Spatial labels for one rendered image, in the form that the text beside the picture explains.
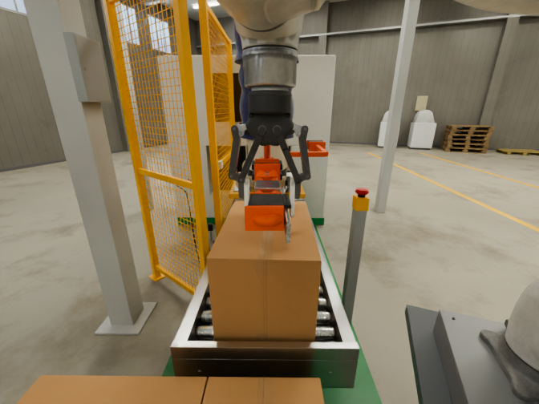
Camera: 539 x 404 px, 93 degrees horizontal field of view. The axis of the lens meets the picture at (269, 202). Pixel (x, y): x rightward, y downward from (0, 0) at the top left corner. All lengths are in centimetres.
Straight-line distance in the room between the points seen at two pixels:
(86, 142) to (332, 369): 160
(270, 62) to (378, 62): 1170
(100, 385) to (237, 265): 62
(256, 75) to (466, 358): 84
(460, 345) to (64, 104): 189
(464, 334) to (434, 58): 1162
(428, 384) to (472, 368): 12
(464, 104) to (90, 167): 1195
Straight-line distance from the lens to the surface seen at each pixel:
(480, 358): 94
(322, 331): 124
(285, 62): 44
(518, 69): 1284
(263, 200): 50
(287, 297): 100
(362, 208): 143
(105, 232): 185
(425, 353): 100
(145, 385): 116
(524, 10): 56
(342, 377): 123
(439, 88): 1221
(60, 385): 130
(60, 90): 174
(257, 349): 109
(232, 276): 96
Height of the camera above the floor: 144
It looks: 20 degrees down
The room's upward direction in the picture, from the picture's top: straight up
